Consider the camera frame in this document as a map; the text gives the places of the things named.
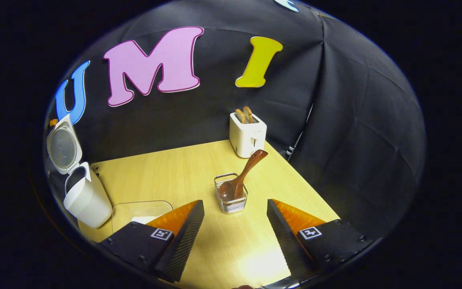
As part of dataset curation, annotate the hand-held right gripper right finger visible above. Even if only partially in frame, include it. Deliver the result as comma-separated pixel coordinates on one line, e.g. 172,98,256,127
266,198,376,281

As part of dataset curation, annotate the white toaster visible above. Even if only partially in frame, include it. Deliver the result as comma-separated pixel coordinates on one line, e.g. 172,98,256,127
229,112,267,159

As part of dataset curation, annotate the clear plastic container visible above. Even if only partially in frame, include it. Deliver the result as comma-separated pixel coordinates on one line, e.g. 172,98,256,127
111,200,174,234

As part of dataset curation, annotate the brown wooden spoon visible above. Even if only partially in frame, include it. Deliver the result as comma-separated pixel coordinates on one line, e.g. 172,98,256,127
218,149,269,202

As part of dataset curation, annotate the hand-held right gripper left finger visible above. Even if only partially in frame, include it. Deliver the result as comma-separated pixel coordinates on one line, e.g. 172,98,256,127
98,199,205,283

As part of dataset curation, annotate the black backdrop cloth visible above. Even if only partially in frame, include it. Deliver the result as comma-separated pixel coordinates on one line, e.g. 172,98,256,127
45,0,428,241

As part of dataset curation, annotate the black power cable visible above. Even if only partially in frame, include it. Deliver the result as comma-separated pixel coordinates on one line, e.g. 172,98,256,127
285,102,316,159

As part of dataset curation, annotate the white rice cooker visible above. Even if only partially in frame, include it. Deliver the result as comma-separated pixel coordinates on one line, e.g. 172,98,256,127
46,114,113,229

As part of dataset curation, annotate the wire chopstick holder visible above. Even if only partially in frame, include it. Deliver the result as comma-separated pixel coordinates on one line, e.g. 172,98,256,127
214,173,249,214

